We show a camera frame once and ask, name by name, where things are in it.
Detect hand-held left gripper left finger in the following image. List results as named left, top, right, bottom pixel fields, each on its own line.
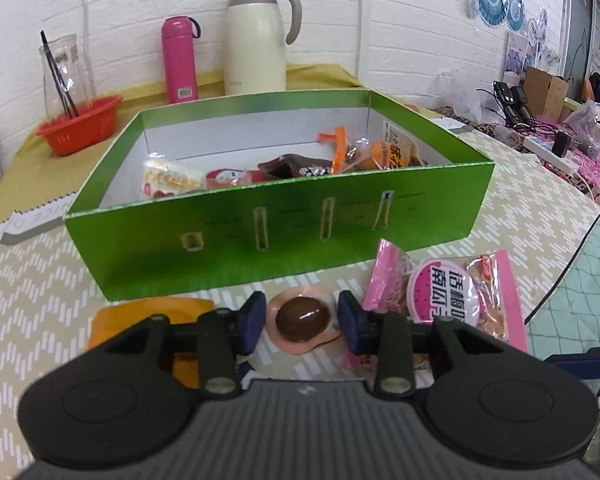
left=87, top=291, right=267, bottom=395

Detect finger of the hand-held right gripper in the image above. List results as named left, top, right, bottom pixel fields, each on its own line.
left=544, top=322, right=600, bottom=382

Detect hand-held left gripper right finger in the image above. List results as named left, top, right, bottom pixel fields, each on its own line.
left=337, top=290, right=528, bottom=395

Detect clear braised egg packet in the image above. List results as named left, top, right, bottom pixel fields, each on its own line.
left=266, top=285, right=344, bottom=354

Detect green cardboard box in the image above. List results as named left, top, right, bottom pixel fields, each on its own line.
left=64, top=87, right=496, bottom=303

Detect pink seed snack packet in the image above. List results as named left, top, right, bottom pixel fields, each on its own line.
left=340, top=238, right=529, bottom=369

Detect dark brown snack bag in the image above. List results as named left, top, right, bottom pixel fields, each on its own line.
left=257, top=152, right=332, bottom=179

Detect clear packet with orange header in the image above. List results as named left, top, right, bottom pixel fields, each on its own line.
left=318, top=127, right=379, bottom=174

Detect orange snack packet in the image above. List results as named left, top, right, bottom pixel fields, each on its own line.
left=369, top=121, right=423, bottom=169
left=89, top=297, right=216, bottom=391

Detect flat orange snack packet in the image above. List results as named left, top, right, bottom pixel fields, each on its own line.
left=89, top=297, right=216, bottom=391

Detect pink patterned cloth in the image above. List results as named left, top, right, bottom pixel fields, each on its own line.
left=555, top=147, right=600, bottom=206

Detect white power strip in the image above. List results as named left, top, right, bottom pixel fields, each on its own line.
left=522, top=135, right=579, bottom=172

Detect plastic bag with dark contents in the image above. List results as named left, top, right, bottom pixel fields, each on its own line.
left=562, top=101, right=600, bottom=157

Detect leopard print cloth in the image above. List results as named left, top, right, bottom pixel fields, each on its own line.
left=437, top=105, right=512, bottom=137

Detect white printed paper strip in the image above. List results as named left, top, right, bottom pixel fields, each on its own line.
left=0, top=192, right=79, bottom=259

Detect clear plastic bag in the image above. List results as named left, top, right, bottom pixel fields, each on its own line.
left=432, top=67, right=482, bottom=121

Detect red plastic basket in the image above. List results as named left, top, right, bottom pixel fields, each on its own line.
left=35, top=94, right=124, bottom=157

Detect pink thermos bottle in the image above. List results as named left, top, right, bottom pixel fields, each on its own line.
left=160, top=16, right=201, bottom=105

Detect black chargers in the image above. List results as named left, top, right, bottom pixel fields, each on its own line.
left=494, top=81, right=529, bottom=127

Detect cream thermal jug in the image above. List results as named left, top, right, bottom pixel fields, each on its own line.
left=223, top=0, right=304, bottom=96

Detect brown cardboard box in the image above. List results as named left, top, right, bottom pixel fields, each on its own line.
left=523, top=65, right=570, bottom=122

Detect yellow tablecloth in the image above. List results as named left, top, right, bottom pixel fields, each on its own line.
left=0, top=62, right=367, bottom=232

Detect glass pitcher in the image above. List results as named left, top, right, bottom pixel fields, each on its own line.
left=38, top=34, right=94, bottom=119

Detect bundle of black straws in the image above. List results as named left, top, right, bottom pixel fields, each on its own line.
left=39, top=30, right=79, bottom=120

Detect wall photo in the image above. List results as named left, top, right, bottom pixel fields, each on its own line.
left=504, top=32, right=531, bottom=77

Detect medium blue wall plate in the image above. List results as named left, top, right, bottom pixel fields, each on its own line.
left=505, top=0, right=527, bottom=31

